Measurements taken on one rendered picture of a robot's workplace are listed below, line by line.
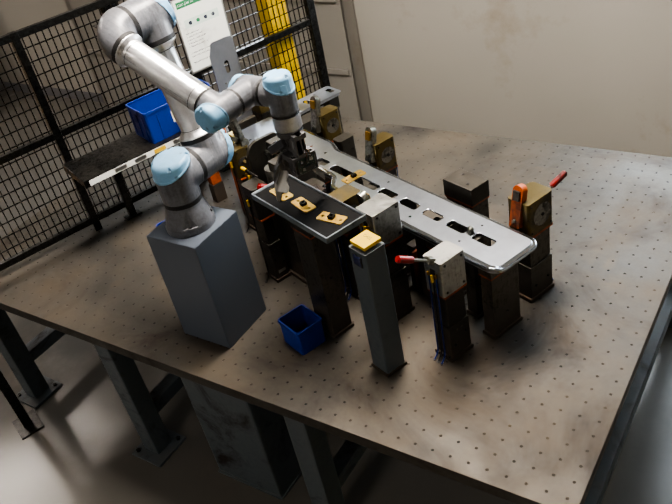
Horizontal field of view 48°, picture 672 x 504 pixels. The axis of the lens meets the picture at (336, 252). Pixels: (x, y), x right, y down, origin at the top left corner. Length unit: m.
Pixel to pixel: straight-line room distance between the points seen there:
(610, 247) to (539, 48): 1.77
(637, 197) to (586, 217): 0.21
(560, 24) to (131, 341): 2.61
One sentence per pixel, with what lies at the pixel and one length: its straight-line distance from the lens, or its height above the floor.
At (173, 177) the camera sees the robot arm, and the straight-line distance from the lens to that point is 2.18.
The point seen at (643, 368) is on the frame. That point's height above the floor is 0.23.
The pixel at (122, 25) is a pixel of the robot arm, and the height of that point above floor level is 1.71.
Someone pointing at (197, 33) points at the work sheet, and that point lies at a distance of 3.26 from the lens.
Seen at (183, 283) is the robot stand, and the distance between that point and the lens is 2.37.
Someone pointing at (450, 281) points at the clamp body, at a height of 0.99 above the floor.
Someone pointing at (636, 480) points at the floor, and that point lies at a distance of 2.86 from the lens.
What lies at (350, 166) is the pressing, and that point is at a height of 1.00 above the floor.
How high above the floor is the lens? 2.28
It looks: 36 degrees down
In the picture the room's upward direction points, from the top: 13 degrees counter-clockwise
